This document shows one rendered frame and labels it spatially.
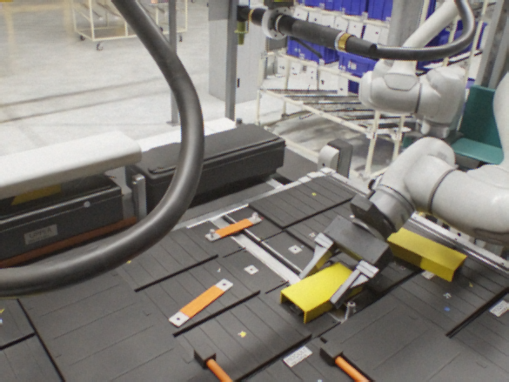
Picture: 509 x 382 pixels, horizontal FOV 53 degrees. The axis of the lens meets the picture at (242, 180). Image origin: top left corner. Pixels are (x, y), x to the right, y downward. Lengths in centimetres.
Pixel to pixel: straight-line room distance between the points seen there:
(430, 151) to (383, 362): 42
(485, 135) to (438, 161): 116
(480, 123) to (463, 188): 121
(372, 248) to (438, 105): 85
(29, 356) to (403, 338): 64
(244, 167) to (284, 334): 56
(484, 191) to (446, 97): 80
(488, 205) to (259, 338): 46
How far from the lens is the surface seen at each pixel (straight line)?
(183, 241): 114
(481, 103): 218
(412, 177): 104
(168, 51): 65
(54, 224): 114
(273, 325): 95
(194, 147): 59
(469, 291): 114
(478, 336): 104
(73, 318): 98
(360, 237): 102
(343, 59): 356
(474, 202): 99
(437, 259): 114
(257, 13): 143
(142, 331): 93
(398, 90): 175
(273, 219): 123
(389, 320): 100
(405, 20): 196
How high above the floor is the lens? 166
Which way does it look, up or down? 28 degrees down
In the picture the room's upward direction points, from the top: 3 degrees clockwise
